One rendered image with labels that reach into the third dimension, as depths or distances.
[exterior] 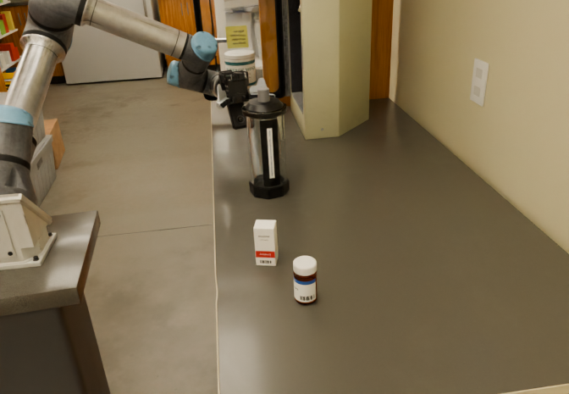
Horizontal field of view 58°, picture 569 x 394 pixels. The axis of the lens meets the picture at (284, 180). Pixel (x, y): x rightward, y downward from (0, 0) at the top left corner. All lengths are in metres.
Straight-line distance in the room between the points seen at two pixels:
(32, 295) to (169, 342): 1.28
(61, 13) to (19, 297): 0.72
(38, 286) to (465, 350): 0.78
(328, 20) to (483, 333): 0.99
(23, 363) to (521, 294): 1.02
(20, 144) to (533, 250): 1.08
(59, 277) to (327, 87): 0.94
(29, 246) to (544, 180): 1.10
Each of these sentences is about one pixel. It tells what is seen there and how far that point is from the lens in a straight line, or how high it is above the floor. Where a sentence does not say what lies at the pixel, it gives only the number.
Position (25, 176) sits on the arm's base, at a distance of 1.19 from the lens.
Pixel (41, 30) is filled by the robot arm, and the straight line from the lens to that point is 1.52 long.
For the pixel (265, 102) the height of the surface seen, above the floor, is 1.18.
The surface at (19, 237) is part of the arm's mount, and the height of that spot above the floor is 1.01.
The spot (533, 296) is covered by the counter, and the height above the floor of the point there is 0.94.
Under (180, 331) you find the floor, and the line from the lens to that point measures 2.36.
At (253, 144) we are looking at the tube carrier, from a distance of 1.23.
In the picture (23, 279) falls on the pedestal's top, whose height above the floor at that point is 0.94.
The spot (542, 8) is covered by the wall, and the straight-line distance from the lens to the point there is 1.25.
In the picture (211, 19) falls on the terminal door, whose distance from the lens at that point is 1.88.
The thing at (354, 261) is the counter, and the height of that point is 0.94.
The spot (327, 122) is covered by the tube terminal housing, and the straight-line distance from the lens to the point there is 1.64.
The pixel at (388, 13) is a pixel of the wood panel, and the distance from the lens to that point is 2.00.
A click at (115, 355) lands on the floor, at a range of 2.34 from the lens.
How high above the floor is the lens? 1.53
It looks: 26 degrees down
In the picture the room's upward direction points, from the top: 3 degrees counter-clockwise
